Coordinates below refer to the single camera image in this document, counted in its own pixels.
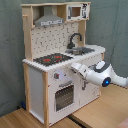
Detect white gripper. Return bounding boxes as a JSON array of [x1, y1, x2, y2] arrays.
[[71, 62, 90, 78]]

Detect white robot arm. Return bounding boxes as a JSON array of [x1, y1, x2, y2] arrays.
[[71, 61, 128, 88]]

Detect wooden toy kitchen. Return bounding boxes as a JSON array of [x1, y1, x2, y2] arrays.
[[22, 2, 105, 128]]

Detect grey toy sink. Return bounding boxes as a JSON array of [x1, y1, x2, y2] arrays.
[[65, 47, 95, 55]]

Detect black toy faucet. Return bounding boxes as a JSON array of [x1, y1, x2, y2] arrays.
[[67, 33, 82, 49]]

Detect black toy stovetop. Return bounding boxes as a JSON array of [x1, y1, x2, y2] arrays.
[[34, 53, 70, 66]]

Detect oven door with window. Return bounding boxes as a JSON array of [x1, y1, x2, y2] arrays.
[[55, 85, 74, 111]]

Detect grey range hood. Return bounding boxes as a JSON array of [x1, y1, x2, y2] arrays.
[[35, 6, 64, 27]]

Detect grey cabinet door handle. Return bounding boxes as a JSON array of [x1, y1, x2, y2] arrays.
[[82, 80, 87, 90]]

